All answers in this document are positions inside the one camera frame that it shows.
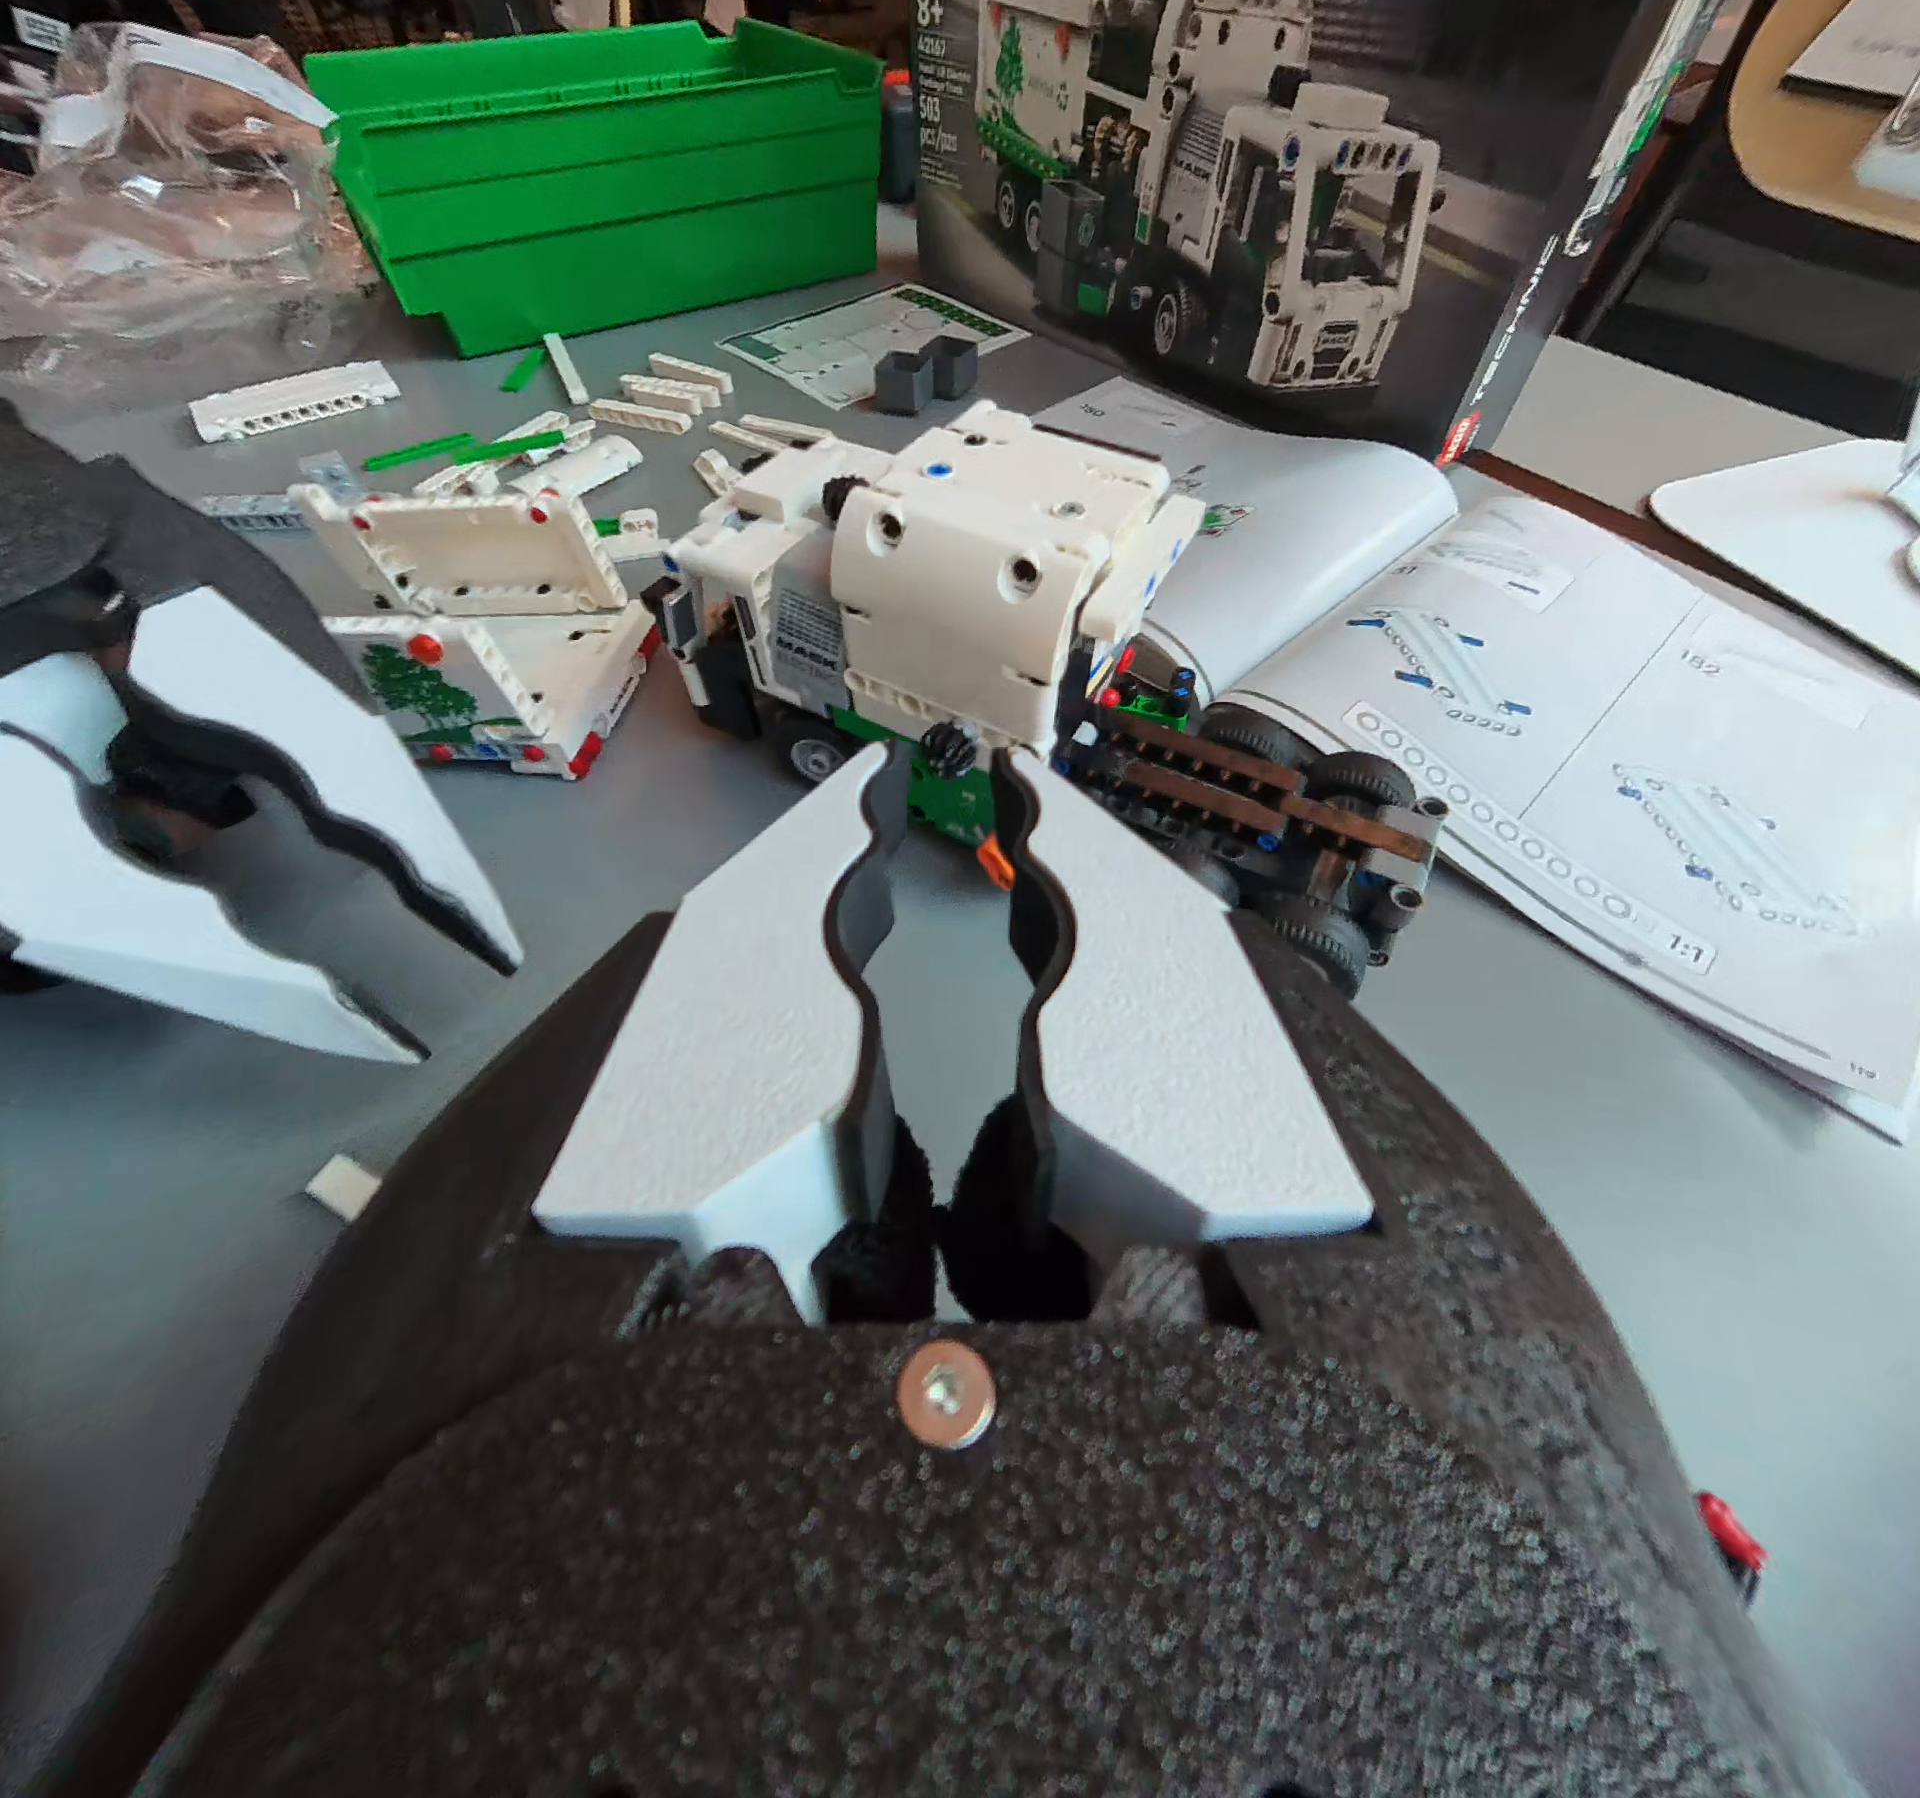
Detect pale wooden chair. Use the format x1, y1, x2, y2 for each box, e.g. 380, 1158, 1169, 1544
1724, 0, 1920, 243

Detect heap of loose toy bricks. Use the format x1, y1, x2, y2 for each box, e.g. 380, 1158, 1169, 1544
364, 332, 841, 517

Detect clear plastic bags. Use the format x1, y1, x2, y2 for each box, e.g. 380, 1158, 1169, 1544
0, 20, 380, 347

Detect sticker sheet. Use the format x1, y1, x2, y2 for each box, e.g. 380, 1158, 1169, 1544
714, 281, 1030, 408

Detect white toy brick truck model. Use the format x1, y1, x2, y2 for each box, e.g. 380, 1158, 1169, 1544
656, 399, 1453, 1001

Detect white toy brick container model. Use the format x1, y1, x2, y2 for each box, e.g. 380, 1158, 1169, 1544
288, 476, 665, 784

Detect green plastic bin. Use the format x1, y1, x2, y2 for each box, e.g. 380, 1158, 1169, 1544
304, 18, 887, 359

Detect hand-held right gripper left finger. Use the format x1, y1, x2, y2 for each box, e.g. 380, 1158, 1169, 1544
531, 741, 909, 1323

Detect open instruction booklet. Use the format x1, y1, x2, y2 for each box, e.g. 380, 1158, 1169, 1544
1033, 376, 1920, 1144

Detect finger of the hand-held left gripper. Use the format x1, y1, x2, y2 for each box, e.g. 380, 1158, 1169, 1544
0, 654, 431, 1069
121, 583, 528, 975

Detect long white toy panel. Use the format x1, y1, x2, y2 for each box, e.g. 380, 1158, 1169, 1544
189, 361, 402, 445

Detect toy set cardboard box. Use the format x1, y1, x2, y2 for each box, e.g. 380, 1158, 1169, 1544
906, 0, 1713, 461

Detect small grey toy beam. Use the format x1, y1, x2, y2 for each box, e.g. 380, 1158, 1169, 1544
222, 456, 359, 535

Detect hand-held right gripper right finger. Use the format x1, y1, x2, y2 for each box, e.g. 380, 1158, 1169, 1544
988, 749, 1378, 1247

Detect white monitor stand base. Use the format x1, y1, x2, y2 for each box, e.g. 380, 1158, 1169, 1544
1649, 438, 1920, 678

